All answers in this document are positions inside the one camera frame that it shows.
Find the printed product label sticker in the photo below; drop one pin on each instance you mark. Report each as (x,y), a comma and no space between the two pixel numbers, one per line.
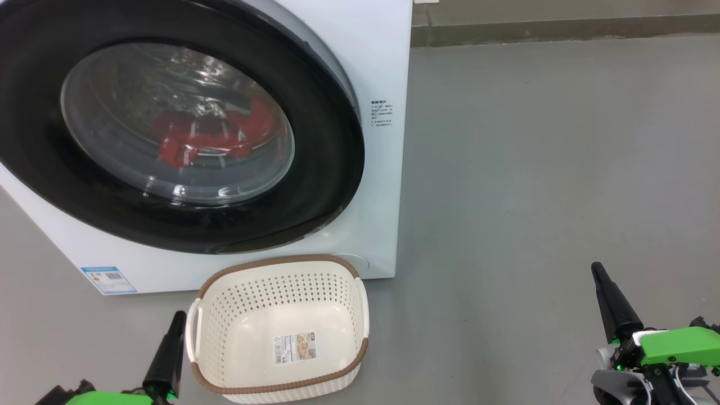
(295,347)

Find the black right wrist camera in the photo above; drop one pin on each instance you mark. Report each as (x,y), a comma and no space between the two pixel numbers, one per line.
(704,324)

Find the stainless steel washing machine drum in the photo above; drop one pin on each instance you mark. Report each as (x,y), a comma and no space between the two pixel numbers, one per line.
(140,84)

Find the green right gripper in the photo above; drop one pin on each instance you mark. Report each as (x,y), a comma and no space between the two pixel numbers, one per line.
(675,346)

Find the white front-load washing machine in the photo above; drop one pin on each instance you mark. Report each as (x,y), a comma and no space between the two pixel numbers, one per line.
(371,50)

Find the red and white jersey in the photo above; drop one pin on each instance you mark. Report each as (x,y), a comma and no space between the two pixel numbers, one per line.
(191,140)

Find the cream perforated laundry basket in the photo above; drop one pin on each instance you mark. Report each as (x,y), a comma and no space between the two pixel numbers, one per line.
(253,343)

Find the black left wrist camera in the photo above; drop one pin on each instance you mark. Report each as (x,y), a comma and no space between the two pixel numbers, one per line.
(67,394)

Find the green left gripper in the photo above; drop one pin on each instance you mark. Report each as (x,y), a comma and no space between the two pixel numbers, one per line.
(107,399)

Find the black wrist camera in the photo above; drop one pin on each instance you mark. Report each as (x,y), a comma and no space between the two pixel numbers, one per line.
(704,324)
(67,394)

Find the round drain filter cover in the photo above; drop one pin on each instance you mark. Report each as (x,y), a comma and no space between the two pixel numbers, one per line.
(357,263)

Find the blue energy label sticker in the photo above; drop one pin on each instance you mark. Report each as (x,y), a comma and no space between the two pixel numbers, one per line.
(108,280)

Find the black round washing machine door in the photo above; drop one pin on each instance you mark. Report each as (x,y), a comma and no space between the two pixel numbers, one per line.
(315,185)

